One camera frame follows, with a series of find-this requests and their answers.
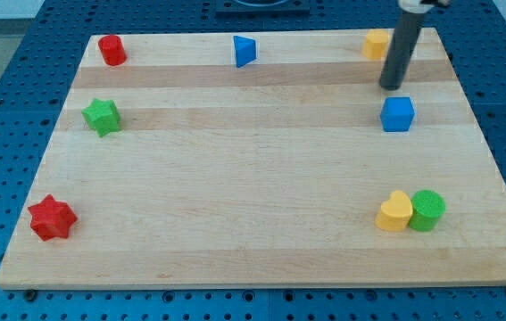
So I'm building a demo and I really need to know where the blue cube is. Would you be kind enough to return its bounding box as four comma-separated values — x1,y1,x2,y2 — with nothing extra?
379,97,415,132

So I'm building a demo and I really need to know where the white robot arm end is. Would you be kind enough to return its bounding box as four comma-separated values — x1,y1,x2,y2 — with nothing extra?
397,0,452,14

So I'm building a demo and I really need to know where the wooden board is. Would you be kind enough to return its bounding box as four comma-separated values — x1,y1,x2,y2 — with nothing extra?
0,28,506,290

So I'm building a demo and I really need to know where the blue triangular prism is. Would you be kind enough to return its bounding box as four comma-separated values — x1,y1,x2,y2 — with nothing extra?
233,36,257,68

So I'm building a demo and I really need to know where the yellow heart block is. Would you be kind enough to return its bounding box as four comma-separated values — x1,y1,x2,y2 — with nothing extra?
375,190,413,232

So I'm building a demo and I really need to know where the green star block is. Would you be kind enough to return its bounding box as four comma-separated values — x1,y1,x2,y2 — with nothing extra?
81,98,120,137

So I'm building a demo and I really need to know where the yellow hexagon block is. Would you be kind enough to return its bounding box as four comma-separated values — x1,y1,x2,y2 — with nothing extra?
361,29,390,61

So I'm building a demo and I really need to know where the red cylinder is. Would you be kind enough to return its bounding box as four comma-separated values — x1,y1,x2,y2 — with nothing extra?
98,35,127,66

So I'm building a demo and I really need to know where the green cylinder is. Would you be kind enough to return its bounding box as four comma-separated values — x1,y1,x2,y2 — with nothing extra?
408,190,446,232

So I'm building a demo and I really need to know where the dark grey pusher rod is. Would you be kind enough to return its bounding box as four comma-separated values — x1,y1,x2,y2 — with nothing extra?
379,11,426,91

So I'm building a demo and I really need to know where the red star block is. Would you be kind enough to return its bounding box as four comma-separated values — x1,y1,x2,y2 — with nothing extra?
28,194,78,241

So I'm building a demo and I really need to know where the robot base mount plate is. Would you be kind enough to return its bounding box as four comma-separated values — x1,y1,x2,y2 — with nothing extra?
214,0,311,16

